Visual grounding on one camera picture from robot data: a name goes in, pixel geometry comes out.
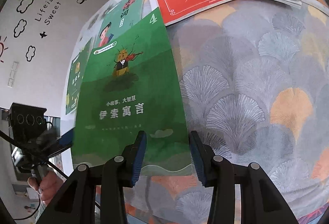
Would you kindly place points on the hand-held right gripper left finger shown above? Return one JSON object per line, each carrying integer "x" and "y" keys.
{"x": 138, "y": 154}

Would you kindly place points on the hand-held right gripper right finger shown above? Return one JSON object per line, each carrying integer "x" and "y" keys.
{"x": 196, "y": 157}

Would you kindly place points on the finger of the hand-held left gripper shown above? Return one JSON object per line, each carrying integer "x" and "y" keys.
{"x": 61, "y": 144}

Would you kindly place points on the green cricket violin book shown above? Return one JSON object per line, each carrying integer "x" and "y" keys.
{"x": 133, "y": 85}

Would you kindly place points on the person's left forearm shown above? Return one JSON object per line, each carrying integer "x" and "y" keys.
{"x": 42, "y": 213}

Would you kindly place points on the person's left hand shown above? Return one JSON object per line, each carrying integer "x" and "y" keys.
{"x": 48, "y": 188}

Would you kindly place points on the light green insect book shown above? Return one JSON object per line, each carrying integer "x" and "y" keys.
{"x": 74, "y": 77}

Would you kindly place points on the green book with girl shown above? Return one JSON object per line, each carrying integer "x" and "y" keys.
{"x": 123, "y": 13}

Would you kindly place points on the cartoon wall decal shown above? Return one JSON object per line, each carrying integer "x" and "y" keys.
{"x": 43, "y": 34}

